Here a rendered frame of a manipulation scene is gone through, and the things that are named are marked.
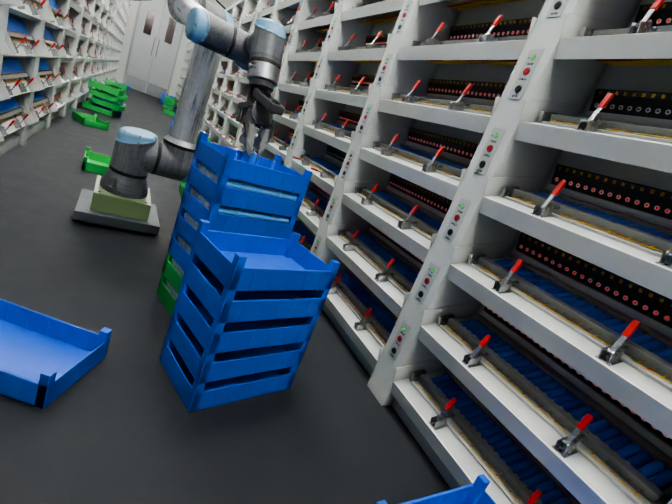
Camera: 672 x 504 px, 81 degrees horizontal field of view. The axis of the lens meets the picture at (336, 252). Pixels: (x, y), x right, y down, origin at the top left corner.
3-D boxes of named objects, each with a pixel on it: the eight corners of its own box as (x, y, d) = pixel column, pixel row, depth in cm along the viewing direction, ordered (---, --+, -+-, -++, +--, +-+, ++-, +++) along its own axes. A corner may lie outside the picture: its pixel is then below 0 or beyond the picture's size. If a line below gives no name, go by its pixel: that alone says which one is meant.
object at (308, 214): (317, 237, 179) (320, 208, 174) (280, 199, 229) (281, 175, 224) (357, 234, 188) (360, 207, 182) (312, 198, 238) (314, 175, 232)
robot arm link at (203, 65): (150, 169, 182) (196, -3, 161) (188, 179, 192) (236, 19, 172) (155, 179, 171) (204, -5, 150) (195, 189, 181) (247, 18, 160)
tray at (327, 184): (333, 197, 174) (335, 175, 170) (291, 166, 224) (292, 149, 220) (372, 196, 182) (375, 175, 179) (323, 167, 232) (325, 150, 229)
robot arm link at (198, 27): (168, -21, 152) (198, 1, 105) (200, -3, 160) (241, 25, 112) (160, 10, 157) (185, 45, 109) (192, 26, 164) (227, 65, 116)
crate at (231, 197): (214, 204, 108) (222, 176, 106) (186, 181, 122) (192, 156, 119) (296, 218, 130) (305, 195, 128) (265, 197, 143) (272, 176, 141)
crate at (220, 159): (222, 176, 106) (230, 148, 104) (192, 156, 119) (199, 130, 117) (305, 195, 128) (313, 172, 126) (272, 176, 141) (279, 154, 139)
